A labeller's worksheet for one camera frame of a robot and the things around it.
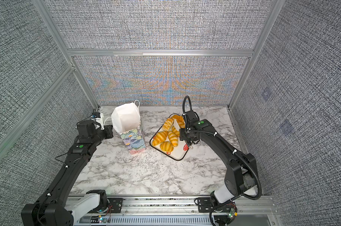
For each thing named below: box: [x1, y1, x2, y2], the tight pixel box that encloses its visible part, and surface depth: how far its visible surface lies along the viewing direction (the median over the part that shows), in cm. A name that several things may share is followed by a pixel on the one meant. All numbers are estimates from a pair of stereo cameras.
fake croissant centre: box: [167, 130, 179, 147], surface depth 99 cm
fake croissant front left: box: [159, 141, 174, 153], surface depth 94 cm
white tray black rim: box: [149, 113, 189, 162], surface depth 97 cm
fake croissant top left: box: [162, 117, 174, 131], surface depth 105 cm
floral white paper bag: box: [103, 99, 147, 155], surface depth 87 cm
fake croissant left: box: [151, 130, 169, 146], surface depth 98 cm
